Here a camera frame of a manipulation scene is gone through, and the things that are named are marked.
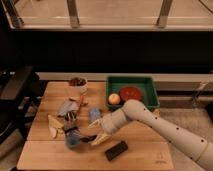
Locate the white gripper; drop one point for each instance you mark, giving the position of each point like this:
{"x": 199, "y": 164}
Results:
{"x": 110, "y": 123}

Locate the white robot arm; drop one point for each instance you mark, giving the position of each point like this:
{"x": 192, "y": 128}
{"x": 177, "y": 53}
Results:
{"x": 197, "y": 148}

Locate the blue plastic cup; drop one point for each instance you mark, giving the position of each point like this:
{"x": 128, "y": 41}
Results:
{"x": 72, "y": 139}

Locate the white cup of brown items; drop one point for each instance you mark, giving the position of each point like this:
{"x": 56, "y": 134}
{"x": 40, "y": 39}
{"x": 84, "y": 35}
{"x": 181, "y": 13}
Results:
{"x": 79, "y": 83}

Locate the blue grey sponge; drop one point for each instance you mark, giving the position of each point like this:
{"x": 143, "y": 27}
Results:
{"x": 94, "y": 114}

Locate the black rectangular block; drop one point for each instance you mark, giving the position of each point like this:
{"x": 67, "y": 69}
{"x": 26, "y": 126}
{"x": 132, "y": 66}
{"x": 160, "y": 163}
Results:
{"x": 116, "y": 150}

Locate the yellow red apple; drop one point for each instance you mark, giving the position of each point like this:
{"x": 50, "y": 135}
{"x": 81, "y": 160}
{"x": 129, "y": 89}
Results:
{"x": 114, "y": 99}

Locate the striped brown small object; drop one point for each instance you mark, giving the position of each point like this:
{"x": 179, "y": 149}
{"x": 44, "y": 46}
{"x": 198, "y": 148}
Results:
{"x": 70, "y": 116}

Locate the grey crumpled cloth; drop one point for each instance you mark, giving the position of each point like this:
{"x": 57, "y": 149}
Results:
{"x": 67, "y": 106}

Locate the yellow banana peel toy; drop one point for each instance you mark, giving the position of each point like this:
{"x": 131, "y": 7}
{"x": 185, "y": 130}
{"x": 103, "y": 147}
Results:
{"x": 55, "y": 126}

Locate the green plastic bin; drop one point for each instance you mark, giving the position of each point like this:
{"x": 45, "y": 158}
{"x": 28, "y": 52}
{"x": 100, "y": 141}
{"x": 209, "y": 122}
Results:
{"x": 140, "y": 88}

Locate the black chair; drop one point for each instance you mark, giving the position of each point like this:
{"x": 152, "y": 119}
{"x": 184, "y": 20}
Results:
{"x": 17, "y": 92}

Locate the orange handled tool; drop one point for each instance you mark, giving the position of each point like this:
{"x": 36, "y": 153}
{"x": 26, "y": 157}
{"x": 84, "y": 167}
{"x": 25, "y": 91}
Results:
{"x": 80, "y": 103}

